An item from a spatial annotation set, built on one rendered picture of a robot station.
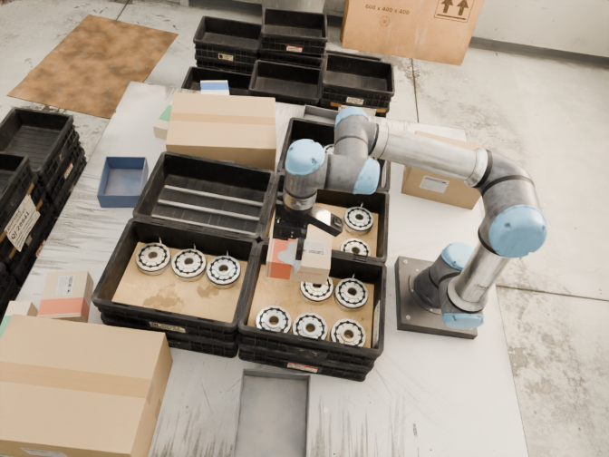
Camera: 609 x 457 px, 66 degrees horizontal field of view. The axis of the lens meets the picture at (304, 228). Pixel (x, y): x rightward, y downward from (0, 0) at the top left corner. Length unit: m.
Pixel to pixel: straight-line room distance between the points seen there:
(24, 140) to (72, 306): 1.33
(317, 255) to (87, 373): 0.64
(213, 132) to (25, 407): 1.05
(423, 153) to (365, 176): 0.19
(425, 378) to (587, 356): 1.40
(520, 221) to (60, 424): 1.13
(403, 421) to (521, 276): 1.58
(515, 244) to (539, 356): 1.61
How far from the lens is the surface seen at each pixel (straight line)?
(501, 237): 1.09
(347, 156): 0.98
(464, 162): 1.14
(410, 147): 1.09
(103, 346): 1.34
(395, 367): 1.56
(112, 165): 1.98
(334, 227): 1.09
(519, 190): 1.13
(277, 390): 1.46
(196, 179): 1.73
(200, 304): 1.43
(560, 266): 3.08
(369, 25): 4.08
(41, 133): 2.74
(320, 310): 1.44
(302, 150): 0.94
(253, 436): 1.42
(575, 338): 2.85
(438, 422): 1.54
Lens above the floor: 2.09
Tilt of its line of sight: 52 degrees down
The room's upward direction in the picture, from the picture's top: 10 degrees clockwise
